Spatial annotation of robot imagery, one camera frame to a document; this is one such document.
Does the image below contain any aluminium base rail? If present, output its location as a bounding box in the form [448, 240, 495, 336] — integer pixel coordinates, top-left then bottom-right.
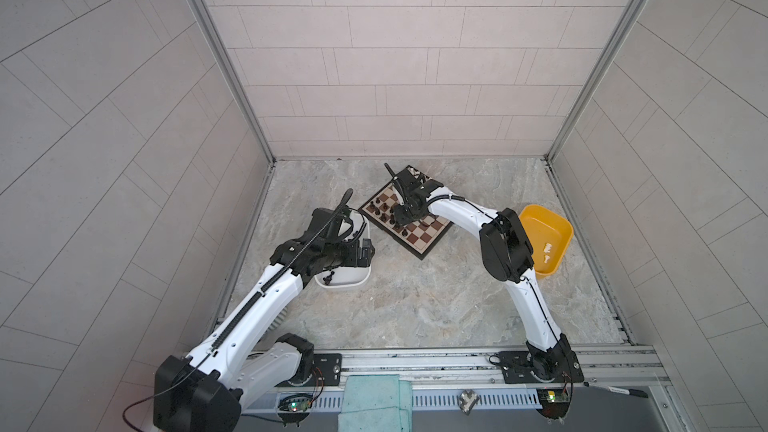
[338, 344, 671, 389]

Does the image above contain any yellow plastic bowl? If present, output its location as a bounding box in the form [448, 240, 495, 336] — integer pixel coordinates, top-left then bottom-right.
[519, 204, 574, 278]

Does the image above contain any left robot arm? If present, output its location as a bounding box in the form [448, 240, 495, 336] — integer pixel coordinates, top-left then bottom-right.
[152, 190, 375, 431]

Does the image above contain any green cloth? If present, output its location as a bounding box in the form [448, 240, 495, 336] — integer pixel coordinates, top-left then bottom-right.
[338, 375, 413, 432]

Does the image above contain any folding chess board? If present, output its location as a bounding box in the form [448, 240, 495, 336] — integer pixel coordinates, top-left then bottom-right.
[358, 164, 452, 260]

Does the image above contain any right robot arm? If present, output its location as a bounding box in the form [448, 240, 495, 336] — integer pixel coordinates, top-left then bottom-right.
[386, 167, 584, 384]

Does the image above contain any white plastic tray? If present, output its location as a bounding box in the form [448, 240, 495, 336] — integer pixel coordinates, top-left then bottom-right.
[314, 209, 371, 291]

